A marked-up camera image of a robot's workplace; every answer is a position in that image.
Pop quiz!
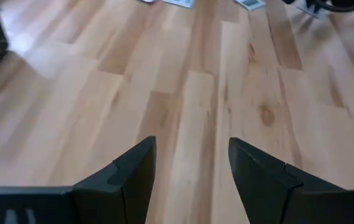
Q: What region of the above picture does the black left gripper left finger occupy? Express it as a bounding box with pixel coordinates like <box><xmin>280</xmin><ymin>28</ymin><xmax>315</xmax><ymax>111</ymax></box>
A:
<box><xmin>0</xmin><ymin>135</ymin><xmax>158</xmax><ymax>224</ymax></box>

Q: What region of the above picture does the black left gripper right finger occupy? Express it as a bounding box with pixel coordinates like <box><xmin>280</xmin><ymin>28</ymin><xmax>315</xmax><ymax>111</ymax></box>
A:
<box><xmin>228</xmin><ymin>136</ymin><xmax>354</xmax><ymax>224</ymax></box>

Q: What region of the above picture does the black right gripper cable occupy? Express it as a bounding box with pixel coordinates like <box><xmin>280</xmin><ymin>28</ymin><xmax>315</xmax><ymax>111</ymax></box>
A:
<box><xmin>305</xmin><ymin>0</ymin><xmax>354</xmax><ymax>14</ymax></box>

